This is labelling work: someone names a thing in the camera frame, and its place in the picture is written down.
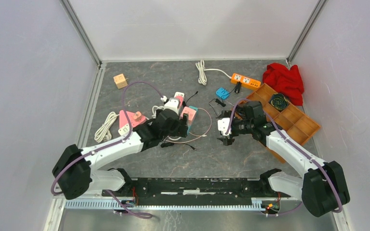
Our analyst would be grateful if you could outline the pink plug adapter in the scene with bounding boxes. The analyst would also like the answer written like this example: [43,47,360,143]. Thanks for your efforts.
[180,106,198,128]

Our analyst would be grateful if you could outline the blue folding extension socket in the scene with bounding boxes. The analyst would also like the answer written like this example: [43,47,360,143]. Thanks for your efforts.
[215,88,230,100]

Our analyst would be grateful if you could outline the teal power strip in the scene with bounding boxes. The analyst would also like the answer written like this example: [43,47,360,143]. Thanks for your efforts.
[183,106,198,134]

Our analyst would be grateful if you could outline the black power adapter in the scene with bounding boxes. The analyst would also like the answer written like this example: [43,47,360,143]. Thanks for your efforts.
[234,82,241,94]

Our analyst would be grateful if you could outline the orange power strip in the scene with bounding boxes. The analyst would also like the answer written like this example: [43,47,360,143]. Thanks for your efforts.
[231,73,261,90]

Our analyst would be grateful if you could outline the wooden cube adapter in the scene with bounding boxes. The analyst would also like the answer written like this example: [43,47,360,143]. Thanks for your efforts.
[113,74,128,89]

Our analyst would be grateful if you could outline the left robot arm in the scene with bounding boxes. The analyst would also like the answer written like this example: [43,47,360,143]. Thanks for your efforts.
[51,109,188,200]

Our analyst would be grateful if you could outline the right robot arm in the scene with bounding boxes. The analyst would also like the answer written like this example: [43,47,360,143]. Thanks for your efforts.
[217,101,350,217]

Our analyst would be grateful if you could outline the white usb power strip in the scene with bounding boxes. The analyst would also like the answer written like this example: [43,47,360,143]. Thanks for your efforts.
[174,91,185,109]

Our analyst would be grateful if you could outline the pink square power strip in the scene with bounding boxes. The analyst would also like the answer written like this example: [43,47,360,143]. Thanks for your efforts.
[118,110,147,136]

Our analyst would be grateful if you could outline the red cloth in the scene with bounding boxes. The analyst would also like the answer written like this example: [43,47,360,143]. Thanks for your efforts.
[263,63,304,106]

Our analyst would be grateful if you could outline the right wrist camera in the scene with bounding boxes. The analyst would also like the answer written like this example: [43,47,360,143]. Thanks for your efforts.
[217,117,231,136]

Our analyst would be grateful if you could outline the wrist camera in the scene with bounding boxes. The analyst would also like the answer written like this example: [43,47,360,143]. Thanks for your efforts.
[164,98,181,114]
[217,117,231,136]

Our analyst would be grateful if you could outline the black thin cable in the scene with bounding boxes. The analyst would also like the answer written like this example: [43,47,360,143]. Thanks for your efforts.
[160,91,199,151]

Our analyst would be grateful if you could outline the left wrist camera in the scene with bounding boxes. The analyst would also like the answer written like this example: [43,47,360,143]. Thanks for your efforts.
[164,98,181,114]

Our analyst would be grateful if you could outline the pink thin cable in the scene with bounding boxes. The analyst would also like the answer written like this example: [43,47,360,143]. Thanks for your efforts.
[169,107,212,145]

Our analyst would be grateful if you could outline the dark green ring object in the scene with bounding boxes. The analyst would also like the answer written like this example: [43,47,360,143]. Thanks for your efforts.
[268,93,290,112]

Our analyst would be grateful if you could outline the white power strip cord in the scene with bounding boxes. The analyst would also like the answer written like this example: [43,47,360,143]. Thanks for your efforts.
[195,60,233,86]

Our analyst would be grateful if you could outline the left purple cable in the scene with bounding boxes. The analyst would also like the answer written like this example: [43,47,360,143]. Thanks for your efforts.
[50,81,168,220]

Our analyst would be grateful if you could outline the purple cable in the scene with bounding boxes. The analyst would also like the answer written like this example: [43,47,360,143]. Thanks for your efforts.
[50,81,168,220]
[225,99,344,218]

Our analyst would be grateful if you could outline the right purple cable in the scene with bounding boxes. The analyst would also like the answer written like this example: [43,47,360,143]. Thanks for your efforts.
[225,99,344,218]

